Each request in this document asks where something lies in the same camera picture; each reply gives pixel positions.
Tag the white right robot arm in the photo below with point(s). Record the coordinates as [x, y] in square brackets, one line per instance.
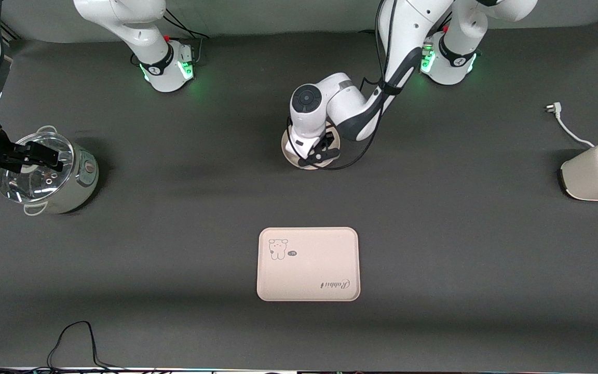
[159, 62]

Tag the cream white toaster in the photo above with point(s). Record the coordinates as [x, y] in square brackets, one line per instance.
[595, 176]

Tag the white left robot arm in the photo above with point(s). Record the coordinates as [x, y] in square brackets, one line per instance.
[413, 31]

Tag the beige tray with rabbit print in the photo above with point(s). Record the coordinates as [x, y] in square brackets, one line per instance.
[308, 264]

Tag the aluminium frame rail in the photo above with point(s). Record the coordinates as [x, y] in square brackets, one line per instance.
[9, 34]

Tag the glass pot lid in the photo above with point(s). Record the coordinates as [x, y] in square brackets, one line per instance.
[34, 184]

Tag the pale green electric pot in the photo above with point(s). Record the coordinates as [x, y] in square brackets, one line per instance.
[78, 182]

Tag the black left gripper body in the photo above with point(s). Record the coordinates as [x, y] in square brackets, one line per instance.
[328, 140]

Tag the round beige plate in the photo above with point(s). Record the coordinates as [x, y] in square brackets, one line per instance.
[320, 164]

